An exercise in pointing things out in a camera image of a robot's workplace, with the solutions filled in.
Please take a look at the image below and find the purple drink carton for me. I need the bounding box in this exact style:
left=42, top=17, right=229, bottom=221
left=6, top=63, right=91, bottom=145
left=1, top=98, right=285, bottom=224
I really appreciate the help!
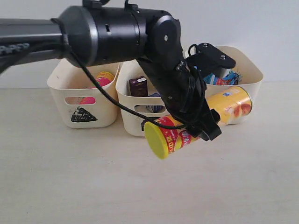
left=128, top=76, right=148, bottom=97

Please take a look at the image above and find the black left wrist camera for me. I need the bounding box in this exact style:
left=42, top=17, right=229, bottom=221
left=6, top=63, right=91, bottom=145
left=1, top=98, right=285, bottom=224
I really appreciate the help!
left=186, top=42, right=236, bottom=78

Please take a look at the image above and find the blue white milk carton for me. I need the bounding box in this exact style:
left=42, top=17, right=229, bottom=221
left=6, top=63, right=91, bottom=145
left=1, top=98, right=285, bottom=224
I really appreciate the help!
left=146, top=92, right=165, bottom=113

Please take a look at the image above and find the blue noodle packet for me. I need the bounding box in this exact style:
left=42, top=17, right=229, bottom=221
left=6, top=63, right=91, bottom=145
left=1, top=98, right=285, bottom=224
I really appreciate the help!
left=204, top=70, right=242, bottom=85

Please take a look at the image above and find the middle cream plastic bin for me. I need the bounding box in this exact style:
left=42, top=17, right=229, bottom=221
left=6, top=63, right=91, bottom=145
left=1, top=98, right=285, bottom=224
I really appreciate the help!
left=115, top=59, right=173, bottom=138

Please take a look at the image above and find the left cream plastic bin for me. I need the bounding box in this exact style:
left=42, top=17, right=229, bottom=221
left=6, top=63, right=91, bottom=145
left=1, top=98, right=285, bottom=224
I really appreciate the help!
left=47, top=59, right=118, bottom=128

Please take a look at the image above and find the cream plastic bin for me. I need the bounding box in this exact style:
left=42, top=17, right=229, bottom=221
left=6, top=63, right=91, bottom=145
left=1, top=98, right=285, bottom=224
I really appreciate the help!
left=47, top=59, right=118, bottom=128
left=115, top=59, right=173, bottom=138
left=217, top=46, right=263, bottom=125

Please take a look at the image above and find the yellow chips can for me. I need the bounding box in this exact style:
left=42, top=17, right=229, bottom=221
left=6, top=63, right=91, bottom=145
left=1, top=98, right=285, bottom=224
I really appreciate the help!
left=144, top=86, right=252, bottom=159

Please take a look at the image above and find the right cream plastic bin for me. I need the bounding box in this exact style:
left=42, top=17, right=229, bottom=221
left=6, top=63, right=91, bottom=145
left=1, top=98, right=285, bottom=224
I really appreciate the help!
left=217, top=46, right=263, bottom=125

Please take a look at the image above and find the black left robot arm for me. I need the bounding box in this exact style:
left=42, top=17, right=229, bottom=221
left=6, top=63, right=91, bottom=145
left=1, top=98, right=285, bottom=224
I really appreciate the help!
left=0, top=0, right=221, bottom=141

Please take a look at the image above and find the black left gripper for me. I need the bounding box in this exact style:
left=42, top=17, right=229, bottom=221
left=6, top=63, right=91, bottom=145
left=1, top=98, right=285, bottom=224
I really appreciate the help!
left=163, top=88, right=221, bottom=141

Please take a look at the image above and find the pink chips can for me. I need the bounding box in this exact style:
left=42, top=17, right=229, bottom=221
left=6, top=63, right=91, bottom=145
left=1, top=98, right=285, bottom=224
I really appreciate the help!
left=65, top=71, right=114, bottom=105

